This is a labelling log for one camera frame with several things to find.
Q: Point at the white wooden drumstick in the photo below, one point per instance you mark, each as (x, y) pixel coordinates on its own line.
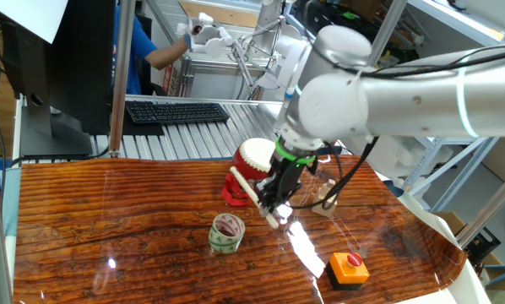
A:
(246, 183)

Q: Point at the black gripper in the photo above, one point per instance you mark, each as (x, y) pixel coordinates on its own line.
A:
(288, 175)

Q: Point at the black plastic crate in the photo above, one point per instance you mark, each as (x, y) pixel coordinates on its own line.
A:
(482, 247)

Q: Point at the bare person forearm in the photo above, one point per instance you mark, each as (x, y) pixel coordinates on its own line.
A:
(168, 55)

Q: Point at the white haptic control device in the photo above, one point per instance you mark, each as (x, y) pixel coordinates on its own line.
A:
(214, 44)

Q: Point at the orange emergency stop button box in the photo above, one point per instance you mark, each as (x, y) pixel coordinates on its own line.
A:
(345, 272)

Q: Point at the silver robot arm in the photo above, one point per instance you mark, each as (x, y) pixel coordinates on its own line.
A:
(404, 101)

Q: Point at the blue gloved hand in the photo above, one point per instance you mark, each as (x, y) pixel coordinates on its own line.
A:
(188, 41)

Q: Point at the person in blue shirt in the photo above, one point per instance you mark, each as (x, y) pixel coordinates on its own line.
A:
(134, 50)

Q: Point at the white paper sheet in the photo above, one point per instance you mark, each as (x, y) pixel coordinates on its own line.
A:
(33, 17)

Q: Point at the wooden block with peg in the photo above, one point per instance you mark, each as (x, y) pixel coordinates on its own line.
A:
(325, 207)

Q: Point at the cardboard box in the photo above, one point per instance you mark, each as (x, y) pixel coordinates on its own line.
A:
(449, 220)

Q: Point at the patterned adhesive tape roll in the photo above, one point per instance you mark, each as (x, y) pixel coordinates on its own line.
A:
(225, 242)

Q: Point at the wood grain table mat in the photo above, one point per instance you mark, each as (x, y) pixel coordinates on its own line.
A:
(109, 211)

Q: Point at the metal shelf rack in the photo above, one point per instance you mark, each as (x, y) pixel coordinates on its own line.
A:
(468, 25)

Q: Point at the black mouse pad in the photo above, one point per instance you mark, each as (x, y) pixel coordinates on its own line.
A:
(142, 128)

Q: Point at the white foam block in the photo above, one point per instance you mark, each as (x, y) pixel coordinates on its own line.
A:
(396, 160)

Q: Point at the silver background robot arm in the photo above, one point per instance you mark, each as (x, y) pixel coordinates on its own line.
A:
(267, 21)

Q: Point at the black monitor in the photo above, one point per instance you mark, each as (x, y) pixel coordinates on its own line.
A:
(83, 63)

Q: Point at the black keyboard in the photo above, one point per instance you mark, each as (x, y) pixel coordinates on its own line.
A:
(176, 113)

